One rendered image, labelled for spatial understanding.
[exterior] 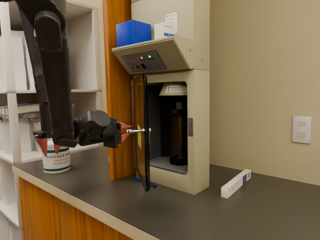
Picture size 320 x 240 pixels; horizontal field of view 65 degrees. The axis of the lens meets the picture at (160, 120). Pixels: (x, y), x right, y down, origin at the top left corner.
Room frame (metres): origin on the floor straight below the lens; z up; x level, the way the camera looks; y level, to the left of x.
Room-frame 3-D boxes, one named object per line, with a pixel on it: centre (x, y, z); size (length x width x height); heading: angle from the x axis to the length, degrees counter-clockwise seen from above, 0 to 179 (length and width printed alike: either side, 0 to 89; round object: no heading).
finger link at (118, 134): (0.87, 0.14, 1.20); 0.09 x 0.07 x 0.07; 139
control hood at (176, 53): (0.97, 0.03, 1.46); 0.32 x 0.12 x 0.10; 48
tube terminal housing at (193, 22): (1.11, -0.09, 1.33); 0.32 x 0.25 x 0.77; 48
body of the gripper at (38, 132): (0.97, 0.43, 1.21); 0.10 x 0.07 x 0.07; 138
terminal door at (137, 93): (0.96, 0.08, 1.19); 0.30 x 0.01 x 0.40; 13
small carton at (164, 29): (0.92, -0.02, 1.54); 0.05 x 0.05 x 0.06; 41
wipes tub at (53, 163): (1.26, 0.54, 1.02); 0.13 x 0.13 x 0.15
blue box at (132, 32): (1.03, 0.10, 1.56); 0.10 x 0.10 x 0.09; 48
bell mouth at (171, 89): (1.08, -0.09, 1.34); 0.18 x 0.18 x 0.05
